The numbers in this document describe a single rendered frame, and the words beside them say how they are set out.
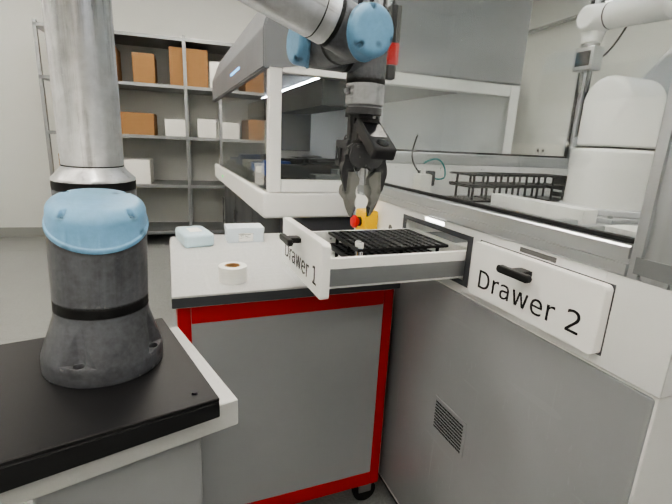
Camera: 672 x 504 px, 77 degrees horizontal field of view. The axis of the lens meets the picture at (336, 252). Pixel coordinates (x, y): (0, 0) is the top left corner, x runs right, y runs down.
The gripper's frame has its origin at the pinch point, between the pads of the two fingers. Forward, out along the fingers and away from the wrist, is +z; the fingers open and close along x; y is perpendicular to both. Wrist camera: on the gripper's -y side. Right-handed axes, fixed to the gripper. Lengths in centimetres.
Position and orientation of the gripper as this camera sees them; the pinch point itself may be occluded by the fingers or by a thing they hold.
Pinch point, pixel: (361, 210)
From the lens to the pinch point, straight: 87.1
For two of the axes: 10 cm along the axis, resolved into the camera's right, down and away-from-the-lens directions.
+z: -0.5, 9.7, 2.5
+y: -3.6, -2.6, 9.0
